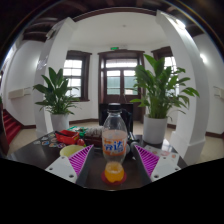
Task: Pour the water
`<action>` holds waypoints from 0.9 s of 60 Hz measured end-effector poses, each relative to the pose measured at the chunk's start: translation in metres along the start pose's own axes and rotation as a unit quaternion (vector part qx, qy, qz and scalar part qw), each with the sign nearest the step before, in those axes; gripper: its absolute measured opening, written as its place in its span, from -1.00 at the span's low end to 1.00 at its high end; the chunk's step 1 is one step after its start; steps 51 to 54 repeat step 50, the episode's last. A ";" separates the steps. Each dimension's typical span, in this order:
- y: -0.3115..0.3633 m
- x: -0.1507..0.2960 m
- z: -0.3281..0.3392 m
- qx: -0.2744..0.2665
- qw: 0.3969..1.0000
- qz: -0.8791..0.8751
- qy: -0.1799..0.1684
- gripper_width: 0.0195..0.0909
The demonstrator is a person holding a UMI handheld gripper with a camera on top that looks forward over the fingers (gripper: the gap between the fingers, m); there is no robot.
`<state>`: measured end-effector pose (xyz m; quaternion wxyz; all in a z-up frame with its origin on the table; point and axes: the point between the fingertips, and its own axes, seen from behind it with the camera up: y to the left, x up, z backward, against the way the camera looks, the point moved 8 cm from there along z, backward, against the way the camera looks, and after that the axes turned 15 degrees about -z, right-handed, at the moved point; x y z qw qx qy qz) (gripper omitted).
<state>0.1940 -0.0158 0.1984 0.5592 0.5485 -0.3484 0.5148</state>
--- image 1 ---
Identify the grey round ball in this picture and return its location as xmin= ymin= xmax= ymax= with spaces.
xmin=129 ymin=140 xmax=139 ymax=154

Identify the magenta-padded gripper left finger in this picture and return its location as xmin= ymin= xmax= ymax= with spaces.
xmin=44 ymin=143 xmax=96 ymax=185

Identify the orange drink plastic bottle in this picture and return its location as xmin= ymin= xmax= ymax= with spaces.
xmin=101 ymin=103 xmax=129 ymax=184

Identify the pale yellow cup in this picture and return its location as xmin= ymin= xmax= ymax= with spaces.
xmin=59 ymin=144 xmax=86 ymax=158

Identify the white wall radiator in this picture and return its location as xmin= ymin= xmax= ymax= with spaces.
xmin=213 ymin=85 xmax=224 ymax=101
xmin=8 ymin=87 xmax=34 ymax=100

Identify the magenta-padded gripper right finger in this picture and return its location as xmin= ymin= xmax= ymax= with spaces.
xmin=133 ymin=143 xmax=184 ymax=186

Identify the red carpeted staircase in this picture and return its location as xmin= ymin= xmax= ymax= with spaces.
xmin=1 ymin=109 xmax=24 ymax=145

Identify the dark framed window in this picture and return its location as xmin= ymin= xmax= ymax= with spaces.
xmin=151 ymin=45 xmax=178 ymax=73
xmin=63 ymin=50 xmax=93 ymax=102

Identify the small potted plant white pot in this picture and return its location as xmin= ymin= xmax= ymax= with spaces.
xmin=32 ymin=66 xmax=81 ymax=133

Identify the red plastic box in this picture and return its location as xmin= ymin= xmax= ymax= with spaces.
xmin=54 ymin=129 xmax=81 ymax=145

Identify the large potted plant white pot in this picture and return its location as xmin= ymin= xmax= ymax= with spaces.
xmin=129 ymin=53 xmax=200 ymax=145

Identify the printed paper leaflet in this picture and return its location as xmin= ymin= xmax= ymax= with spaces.
xmin=143 ymin=144 xmax=179 ymax=161

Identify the dark wooden glazed door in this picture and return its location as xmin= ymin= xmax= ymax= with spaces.
xmin=97 ymin=49 xmax=146 ymax=105

